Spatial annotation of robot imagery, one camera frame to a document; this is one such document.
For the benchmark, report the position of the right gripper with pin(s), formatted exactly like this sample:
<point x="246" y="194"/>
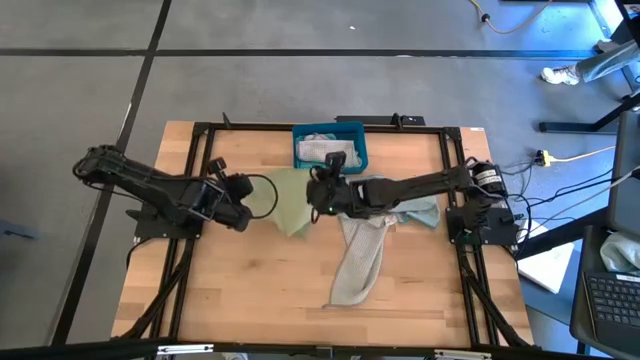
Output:
<point x="332" y="197"/>

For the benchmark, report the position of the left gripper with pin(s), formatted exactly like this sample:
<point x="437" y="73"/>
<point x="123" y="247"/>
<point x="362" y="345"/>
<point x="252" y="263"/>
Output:
<point x="235" y="192"/>

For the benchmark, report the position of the grey waffle towel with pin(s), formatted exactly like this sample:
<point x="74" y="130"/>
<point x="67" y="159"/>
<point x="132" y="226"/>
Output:
<point x="360" y="260"/>
<point x="312" y="150"/>

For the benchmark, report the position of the green microfiber towel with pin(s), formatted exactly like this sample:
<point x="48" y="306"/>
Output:
<point x="290" y="210"/>

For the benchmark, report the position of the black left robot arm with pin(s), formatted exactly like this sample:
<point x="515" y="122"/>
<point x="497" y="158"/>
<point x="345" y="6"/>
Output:
<point x="150" y="185"/>

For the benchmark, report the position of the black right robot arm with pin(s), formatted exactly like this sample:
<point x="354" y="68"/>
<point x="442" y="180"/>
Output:
<point x="415" y="187"/>

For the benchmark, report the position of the light blue microfiber towel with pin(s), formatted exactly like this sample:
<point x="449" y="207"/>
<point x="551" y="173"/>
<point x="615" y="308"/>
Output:
<point x="425" y="212"/>

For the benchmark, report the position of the blue plastic bin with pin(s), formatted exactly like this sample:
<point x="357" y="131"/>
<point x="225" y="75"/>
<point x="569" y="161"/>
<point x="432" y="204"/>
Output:
<point x="355" y="132"/>

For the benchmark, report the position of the black bar behind table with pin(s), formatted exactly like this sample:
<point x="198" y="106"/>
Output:
<point x="370" y="120"/>

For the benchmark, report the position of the black stand leg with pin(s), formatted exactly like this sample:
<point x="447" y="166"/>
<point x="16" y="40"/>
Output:
<point x="565" y="127"/>

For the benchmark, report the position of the person's shoe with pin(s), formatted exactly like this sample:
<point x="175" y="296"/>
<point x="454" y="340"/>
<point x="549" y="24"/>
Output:
<point x="560" y="75"/>
<point x="607" y="45"/>

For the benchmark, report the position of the grey side desk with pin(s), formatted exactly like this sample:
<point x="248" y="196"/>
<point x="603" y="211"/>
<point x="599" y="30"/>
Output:
<point x="625" y="190"/>

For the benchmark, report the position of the person's leg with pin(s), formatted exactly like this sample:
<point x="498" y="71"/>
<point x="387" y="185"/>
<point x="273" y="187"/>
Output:
<point x="610" y="62"/>

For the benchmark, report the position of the pale cloth on desk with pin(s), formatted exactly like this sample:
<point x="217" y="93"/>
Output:
<point x="620" y="252"/>

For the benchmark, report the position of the black laptop keyboard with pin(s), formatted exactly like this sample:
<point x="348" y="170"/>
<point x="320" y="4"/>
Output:
<point x="612" y="302"/>

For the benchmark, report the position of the black table frame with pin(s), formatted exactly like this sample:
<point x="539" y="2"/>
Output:
<point x="250" y="126"/>

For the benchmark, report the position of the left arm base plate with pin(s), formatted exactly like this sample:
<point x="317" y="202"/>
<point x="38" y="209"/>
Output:
<point x="150" y="227"/>

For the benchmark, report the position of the silver rail bracket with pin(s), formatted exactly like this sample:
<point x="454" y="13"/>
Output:
<point x="185" y="349"/>
<point x="462" y="355"/>

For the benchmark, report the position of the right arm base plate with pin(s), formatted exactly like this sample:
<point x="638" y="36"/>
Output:
<point x="505" y="232"/>

